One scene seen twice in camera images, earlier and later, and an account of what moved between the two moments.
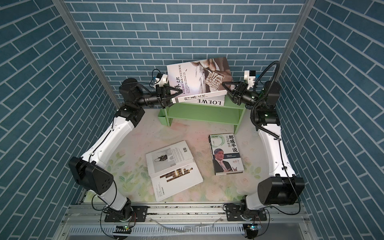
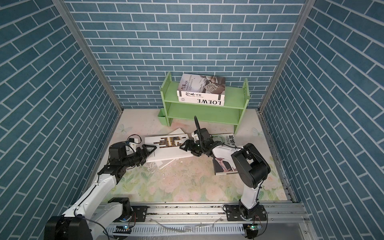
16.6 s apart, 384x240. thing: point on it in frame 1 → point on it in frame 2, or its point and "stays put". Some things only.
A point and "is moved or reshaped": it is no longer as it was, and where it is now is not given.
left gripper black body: [158, 95] → [138, 158]
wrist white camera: [250, 75] → [195, 136]
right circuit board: [252, 226] stays put
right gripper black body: [245, 98] → [196, 149]
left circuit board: [122, 229] stays put
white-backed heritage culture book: [199, 79] is moved or reshaped
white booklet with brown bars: [171, 181] → [168, 147]
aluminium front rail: [91, 212] stays put
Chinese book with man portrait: [225, 155] stays put
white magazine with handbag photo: [168, 157] → [162, 164]
